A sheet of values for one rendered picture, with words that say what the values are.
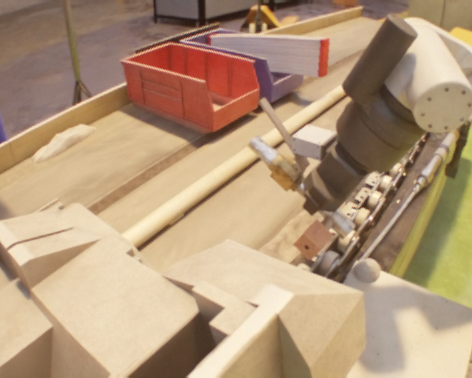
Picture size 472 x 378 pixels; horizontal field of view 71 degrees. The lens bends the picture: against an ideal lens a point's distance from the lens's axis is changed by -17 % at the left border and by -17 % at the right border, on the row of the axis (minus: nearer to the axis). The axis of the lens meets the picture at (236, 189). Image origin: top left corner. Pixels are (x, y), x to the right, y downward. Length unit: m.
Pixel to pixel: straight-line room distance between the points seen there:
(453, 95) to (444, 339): 0.33
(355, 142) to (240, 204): 0.37
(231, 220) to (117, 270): 0.36
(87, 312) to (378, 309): 0.37
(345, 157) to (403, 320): 0.24
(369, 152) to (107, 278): 0.29
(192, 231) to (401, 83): 0.45
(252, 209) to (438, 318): 0.39
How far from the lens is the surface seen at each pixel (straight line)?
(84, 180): 0.86
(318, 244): 0.49
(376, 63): 0.37
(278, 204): 0.74
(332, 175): 0.45
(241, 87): 1.04
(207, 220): 0.70
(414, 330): 0.54
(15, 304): 0.42
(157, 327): 0.31
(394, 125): 0.39
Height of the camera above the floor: 1.22
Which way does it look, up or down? 38 degrees down
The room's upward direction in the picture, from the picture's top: straight up
